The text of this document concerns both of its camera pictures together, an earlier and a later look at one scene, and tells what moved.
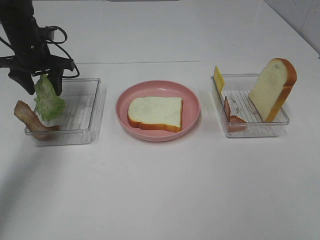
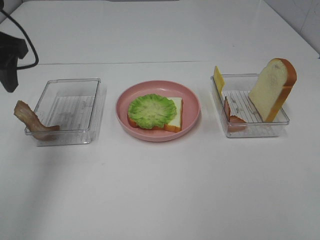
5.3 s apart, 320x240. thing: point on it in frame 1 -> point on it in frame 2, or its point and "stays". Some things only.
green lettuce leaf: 49,104 -> 151,111
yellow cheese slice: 219,80 stays
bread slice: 272,86 stays
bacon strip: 23,111 stays
